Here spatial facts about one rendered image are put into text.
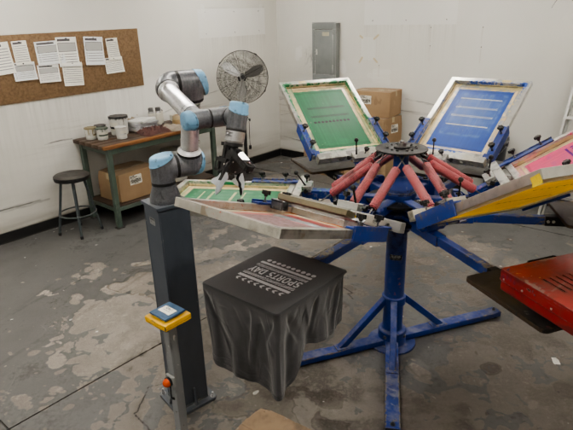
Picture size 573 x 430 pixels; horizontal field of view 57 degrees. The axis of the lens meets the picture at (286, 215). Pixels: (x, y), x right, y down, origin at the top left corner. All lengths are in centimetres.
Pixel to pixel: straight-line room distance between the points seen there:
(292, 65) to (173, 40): 192
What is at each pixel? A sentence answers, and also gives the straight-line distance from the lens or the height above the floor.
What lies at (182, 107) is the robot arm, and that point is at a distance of 213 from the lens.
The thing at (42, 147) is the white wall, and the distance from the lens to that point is 584.
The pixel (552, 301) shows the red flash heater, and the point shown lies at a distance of 205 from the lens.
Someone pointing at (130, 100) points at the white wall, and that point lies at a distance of 630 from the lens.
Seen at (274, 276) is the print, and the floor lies 95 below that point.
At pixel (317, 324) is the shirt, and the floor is 76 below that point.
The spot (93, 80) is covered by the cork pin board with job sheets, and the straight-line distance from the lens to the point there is 604.
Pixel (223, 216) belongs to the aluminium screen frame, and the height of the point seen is 133.
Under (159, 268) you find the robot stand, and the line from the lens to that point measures 275.
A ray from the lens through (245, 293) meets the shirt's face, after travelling 225.
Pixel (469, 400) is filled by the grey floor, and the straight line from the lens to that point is 328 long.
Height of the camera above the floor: 205
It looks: 21 degrees down
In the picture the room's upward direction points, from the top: 2 degrees counter-clockwise
